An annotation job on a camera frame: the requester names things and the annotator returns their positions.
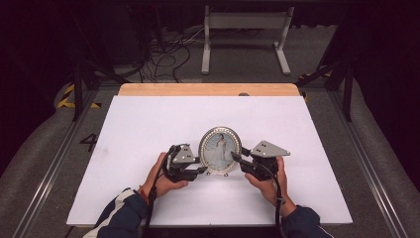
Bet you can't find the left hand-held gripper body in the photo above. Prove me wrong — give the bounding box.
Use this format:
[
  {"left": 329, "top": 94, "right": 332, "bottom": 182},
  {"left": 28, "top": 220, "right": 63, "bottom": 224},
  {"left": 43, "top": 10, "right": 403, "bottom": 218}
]
[{"left": 163, "top": 143, "right": 199, "bottom": 183}]

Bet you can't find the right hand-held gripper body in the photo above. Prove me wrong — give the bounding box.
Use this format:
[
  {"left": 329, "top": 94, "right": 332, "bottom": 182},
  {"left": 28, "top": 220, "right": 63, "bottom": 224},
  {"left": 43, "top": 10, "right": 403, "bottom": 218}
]
[{"left": 240, "top": 140, "right": 292, "bottom": 182}]

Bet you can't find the oval silver picture frame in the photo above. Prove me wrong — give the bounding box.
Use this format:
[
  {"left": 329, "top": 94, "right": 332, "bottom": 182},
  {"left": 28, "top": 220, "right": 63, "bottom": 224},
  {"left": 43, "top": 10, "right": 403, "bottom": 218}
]
[{"left": 197, "top": 126, "right": 243, "bottom": 178}]

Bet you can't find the person's right hand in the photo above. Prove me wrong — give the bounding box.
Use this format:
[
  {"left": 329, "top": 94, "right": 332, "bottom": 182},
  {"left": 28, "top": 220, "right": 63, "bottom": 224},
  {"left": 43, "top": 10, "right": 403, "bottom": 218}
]
[{"left": 244, "top": 156, "right": 297, "bottom": 218}]

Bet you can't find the person's left hand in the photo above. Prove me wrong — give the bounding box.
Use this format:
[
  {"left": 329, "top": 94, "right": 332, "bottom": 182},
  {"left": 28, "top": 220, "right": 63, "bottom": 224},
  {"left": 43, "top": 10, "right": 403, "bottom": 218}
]
[{"left": 141, "top": 151, "right": 190, "bottom": 200}]

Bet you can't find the white paper sheet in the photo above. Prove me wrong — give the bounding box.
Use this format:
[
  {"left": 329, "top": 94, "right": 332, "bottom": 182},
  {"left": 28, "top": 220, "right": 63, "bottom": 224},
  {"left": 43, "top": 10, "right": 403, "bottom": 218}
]
[{"left": 66, "top": 95, "right": 354, "bottom": 228}]

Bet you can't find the black metal stand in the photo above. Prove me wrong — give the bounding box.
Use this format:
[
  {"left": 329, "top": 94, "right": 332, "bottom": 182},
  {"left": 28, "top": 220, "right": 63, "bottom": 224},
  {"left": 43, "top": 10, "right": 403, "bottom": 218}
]
[
  {"left": 294, "top": 6, "right": 358, "bottom": 123},
  {"left": 67, "top": 6, "right": 132, "bottom": 123}
]

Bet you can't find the yellow black floor tape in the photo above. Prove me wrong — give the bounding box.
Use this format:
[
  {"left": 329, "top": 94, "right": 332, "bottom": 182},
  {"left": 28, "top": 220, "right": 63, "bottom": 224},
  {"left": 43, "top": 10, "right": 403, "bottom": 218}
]
[{"left": 56, "top": 83, "right": 102, "bottom": 110}]

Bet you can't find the white metal stand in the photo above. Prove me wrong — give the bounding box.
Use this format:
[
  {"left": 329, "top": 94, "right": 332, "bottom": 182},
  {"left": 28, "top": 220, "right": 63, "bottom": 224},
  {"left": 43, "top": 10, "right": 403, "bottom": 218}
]
[{"left": 200, "top": 4, "right": 295, "bottom": 76}]

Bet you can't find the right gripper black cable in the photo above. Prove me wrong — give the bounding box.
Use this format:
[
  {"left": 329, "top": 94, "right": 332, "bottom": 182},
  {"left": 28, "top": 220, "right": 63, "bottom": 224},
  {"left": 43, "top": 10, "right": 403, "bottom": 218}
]
[{"left": 256, "top": 163, "right": 287, "bottom": 238}]

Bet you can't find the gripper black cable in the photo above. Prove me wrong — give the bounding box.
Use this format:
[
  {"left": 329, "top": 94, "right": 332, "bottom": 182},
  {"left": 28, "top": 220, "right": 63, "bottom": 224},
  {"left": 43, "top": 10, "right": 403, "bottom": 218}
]
[
  {"left": 256, "top": 163, "right": 287, "bottom": 238},
  {"left": 141, "top": 143, "right": 182, "bottom": 238}
]

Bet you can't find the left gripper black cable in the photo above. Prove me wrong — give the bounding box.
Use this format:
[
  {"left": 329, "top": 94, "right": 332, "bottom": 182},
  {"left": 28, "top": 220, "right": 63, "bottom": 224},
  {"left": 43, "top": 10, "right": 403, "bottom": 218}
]
[{"left": 141, "top": 143, "right": 182, "bottom": 238}]

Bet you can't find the red bracelet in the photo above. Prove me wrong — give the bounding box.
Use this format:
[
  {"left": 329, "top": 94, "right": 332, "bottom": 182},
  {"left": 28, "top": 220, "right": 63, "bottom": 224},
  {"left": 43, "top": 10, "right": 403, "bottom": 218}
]
[{"left": 138, "top": 184, "right": 150, "bottom": 203}]

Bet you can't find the tangle of floor cables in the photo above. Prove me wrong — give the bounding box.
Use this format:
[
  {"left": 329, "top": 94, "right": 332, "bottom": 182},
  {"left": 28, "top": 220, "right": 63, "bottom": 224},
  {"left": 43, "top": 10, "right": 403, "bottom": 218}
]
[{"left": 137, "top": 26, "right": 207, "bottom": 84}]

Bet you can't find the aluminium rail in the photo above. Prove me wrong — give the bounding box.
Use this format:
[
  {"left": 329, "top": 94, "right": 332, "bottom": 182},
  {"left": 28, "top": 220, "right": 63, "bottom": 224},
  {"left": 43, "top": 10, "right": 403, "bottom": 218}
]
[
  {"left": 12, "top": 88, "right": 98, "bottom": 238},
  {"left": 326, "top": 88, "right": 411, "bottom": 238}
]

